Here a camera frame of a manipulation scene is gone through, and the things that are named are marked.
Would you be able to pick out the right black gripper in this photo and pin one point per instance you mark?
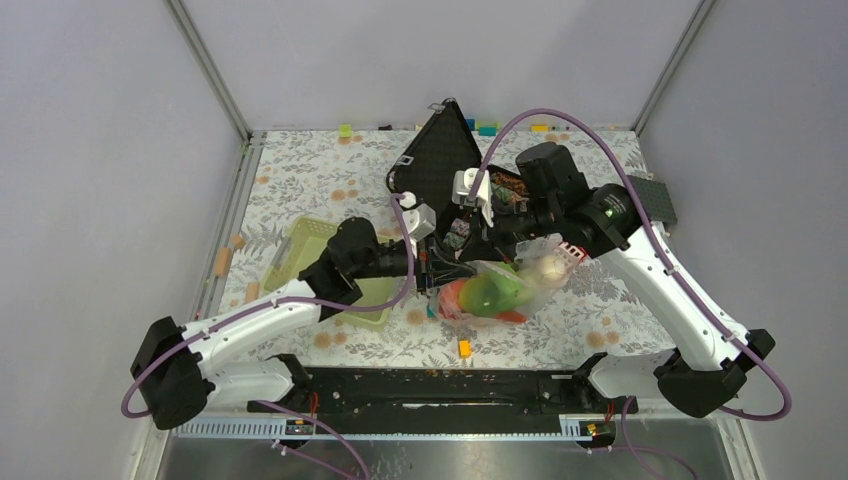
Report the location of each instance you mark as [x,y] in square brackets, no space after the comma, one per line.
[495,257]

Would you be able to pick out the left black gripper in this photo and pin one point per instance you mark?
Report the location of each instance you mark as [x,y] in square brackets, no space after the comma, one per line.
[440,271]

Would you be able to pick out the red toy pepper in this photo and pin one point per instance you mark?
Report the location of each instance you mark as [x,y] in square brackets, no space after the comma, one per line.
[448,300]

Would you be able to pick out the yellow toy mango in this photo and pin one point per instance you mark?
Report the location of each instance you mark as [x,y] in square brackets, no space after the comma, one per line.
[490,294]

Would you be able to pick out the clear zip top bag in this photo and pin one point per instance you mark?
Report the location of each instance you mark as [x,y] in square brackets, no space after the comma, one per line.
[526,252]

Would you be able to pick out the white green leek toy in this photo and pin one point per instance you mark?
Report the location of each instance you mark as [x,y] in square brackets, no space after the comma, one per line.
[547,272]

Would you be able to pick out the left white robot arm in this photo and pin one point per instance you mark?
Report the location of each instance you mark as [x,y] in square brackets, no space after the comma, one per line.
[181,370]

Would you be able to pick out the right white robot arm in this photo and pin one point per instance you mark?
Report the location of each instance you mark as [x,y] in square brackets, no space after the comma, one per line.
[712,353]

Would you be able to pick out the yellow small block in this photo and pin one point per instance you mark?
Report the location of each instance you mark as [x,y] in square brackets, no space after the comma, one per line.
[464,349]

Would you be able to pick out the black poker chip case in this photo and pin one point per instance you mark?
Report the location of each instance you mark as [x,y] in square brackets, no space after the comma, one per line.
[426,167]

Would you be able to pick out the green plastic basket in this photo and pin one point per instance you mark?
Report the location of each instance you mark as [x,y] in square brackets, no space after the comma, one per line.
[304,241]

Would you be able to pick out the dark grey lego baseplate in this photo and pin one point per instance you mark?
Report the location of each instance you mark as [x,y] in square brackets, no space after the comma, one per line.
[655,199]

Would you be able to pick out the wooden block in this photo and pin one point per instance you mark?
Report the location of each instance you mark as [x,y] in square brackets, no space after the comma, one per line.
[222,262]

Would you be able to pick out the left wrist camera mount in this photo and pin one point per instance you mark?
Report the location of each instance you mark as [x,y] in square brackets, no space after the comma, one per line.
[418,217]

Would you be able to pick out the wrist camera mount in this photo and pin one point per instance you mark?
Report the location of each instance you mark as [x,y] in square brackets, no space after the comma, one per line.
[472,188]
[418,217]

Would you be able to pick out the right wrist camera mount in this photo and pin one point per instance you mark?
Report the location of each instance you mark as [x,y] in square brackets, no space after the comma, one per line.
[472,188]

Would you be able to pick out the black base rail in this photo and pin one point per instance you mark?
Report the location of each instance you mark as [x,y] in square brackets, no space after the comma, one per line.
[448,401]

